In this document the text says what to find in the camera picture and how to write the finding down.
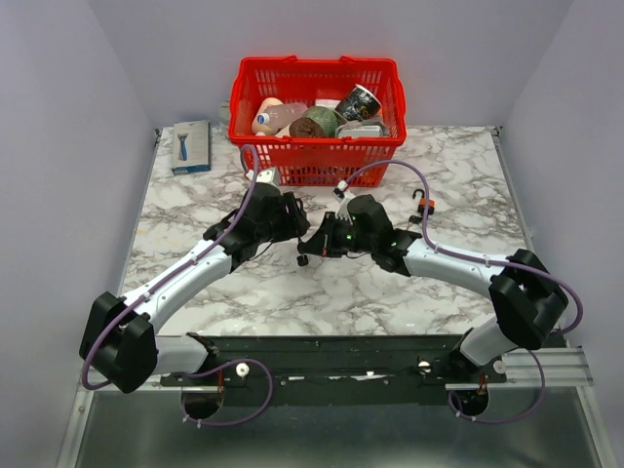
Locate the blue razor package box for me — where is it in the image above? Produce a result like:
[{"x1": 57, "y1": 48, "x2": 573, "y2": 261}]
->
[{"x1": 171, "y1": 120, "x2": 212, "y2": 175}]

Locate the small black box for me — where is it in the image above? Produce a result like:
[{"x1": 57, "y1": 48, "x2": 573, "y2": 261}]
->
[{"x1": 296, "y1": 254, "x2": 309, "y2": 267}]

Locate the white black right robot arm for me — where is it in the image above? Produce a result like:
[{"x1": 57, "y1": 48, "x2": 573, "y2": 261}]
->
[{"x1": 297, "y1": 195, "x2": 568, "y2": 382}]

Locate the green round melon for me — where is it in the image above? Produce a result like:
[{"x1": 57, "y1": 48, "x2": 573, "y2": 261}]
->
[{"x1": 303, "y1": 106, "x2": 339, "y2": 138}]

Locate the black-headed key bunch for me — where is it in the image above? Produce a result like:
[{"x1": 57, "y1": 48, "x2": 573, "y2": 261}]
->
[{"x1": 407, "y1": 214, "x2": 423, "y2": 229}]

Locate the brown crumpled cloth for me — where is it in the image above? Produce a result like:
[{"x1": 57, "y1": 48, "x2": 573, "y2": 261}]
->
[{"x1": 289, "y1": 117, "x2": 326, "y2": 138}]

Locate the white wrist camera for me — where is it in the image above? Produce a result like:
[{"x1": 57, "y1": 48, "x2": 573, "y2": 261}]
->
[
  {"x1": 255, "y1": 168, "x2": 281, "y2": 188},
  {"x1": 333, "y1": 184, "x2": 354, "y2": 223}
]

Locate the pink plastic bottle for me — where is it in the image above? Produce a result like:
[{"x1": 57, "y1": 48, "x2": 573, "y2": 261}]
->
[{"x1": 256, "y1": 102, "x2": 308, "y2": 131}]

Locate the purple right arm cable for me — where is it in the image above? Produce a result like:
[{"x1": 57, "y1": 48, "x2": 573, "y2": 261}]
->
[{"x1": 335, "y1": 159, "x2": 585, "y2": 425}]

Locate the orange black Opel padlock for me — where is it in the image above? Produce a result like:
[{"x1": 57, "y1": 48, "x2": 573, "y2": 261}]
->
[{"x1": 411, "y1": 188, "x2": 435, "y2": 215}]

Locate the grey plastic tray container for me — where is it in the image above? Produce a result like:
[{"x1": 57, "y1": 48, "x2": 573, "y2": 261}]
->
[{"x1": 335, "y1": 121, "x2": 390, "y2": 138}]

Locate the red plastic shopping basket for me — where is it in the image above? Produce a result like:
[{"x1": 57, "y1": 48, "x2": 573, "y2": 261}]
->
[{"x1": 228, "y1": 56, "x2": 407, "y2": 186}]

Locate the peach round object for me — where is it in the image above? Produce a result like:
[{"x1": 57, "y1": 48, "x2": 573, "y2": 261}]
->
[{"x1": 253, "y1": 97, "x2": 285, "y2": 137}]

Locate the black patterned paper cup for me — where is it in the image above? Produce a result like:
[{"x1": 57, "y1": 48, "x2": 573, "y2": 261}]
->
[{"x1": 334, "y1": 84, "x2": 381, "y2": 121}]

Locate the aluminium extrusion rail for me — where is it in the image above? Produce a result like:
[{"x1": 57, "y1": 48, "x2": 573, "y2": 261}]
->
[{"x1": 437, "y1": 347, "x2": 594, "y2": 391}]

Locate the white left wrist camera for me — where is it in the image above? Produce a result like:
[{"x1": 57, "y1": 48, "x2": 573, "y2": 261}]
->
[{"x1": 255, "y1": 168, "x2": 281, "y2": 188}]

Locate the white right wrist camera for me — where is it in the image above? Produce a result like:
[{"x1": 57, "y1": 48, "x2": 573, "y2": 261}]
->
[{"x1": 333, "y1": 184, "x2": 354, "y2": 223}]

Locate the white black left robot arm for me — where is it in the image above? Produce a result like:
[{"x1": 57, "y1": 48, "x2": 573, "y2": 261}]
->
[{"x1": 79, "y1": 183, "x2": 310, "y2": 393}]

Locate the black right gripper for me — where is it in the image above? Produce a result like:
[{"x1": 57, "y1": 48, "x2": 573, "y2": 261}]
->
[{"x1": 302, "y1": 210, "x2": 376, "y2": 257}]

